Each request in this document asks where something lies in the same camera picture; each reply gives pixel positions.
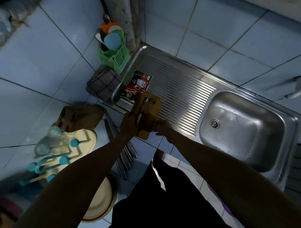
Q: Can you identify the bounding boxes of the white faucet orange handle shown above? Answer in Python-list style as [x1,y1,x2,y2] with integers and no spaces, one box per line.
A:
[261,76,301,99]

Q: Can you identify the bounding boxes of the light blue plastic scoop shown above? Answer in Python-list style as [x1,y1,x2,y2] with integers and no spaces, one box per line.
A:
[104,32,122,51]

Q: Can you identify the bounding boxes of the person's black clothing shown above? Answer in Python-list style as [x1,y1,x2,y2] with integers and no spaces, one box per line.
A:
[110,153,230,228]

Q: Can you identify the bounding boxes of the round brown-rimmed plate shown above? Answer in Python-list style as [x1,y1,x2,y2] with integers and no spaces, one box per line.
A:
[81,177,117,222]

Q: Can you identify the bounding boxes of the person's right forearm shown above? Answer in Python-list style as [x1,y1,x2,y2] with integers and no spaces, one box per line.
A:
[166,131,301,228]

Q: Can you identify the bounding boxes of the small wooden cutting board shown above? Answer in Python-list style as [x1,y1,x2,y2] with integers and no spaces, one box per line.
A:
[131,91,162,140]

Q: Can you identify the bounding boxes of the checked dishcloth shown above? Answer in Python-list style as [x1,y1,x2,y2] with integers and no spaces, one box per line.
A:
[86,65,123,103]

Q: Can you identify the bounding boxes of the person's left hand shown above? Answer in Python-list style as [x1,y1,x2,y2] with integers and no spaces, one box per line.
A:
[120,112,140,139]

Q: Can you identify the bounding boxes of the person's left forearm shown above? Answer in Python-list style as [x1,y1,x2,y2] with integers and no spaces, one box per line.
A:
[12,132,132,228]

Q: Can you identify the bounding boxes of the wooden knife block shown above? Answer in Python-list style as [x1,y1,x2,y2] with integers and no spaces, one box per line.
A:
[56,104,108,133]

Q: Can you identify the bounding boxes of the stainless steel sink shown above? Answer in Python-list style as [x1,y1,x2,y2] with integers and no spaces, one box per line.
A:
[112,45,301,191]

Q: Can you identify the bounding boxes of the red black sachet pack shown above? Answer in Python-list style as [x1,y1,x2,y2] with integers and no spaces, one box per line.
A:
[121,70,153,103]

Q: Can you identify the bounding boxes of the clear glass cup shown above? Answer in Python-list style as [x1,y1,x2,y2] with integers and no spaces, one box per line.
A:
[35,143,51,157]
[48,127,63,138]

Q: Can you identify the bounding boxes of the orange plastic utensil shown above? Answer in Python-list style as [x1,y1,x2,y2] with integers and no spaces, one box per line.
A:
[100,22,120,34]

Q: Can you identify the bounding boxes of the person's right hand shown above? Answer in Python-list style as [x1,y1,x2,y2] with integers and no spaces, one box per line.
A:
[153,120,174,139]

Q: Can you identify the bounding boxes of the green plastic basket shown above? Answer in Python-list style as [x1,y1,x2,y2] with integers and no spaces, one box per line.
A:
[98,35,130,71]

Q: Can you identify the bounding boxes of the cream cup rack teal knobs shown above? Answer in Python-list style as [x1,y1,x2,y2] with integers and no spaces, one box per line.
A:
[18,128,98,188]

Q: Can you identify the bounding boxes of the knives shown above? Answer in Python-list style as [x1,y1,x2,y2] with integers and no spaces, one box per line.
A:
[136,98,156,124]

